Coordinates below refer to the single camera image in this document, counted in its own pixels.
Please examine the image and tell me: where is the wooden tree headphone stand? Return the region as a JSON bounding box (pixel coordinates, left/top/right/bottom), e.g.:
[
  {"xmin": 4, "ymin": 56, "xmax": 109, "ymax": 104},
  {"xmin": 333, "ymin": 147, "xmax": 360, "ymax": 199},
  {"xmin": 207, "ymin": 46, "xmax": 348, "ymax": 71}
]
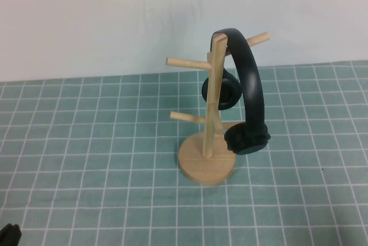
[{"xmin": 165, "ymin": 31, "xmax": 271, "ymax": 186}]

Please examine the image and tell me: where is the black over-ear headphones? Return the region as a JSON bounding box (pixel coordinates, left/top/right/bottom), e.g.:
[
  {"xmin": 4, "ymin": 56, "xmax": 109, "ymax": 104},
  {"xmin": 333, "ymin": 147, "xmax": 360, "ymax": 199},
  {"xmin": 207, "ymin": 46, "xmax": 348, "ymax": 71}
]
[{"xmin": 201, "ymin": 28, "xmax": 271, "ymax": 155}]

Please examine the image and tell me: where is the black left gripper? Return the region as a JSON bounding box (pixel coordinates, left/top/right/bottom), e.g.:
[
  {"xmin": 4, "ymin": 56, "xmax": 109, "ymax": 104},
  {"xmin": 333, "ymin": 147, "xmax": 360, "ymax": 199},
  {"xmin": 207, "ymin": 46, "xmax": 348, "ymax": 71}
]
[{"xmin": 0, "ymin": 222, "xmax": 22, "ymax": 246}]

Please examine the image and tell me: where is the teal white-grid tablecloth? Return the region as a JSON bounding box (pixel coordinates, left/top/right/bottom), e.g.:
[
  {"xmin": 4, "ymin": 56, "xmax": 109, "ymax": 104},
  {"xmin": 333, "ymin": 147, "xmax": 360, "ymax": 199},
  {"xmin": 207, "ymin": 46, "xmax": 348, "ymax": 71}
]
[{"xmin": 0, "ymin": 60, "xmax": 368, "ymax": 246}]

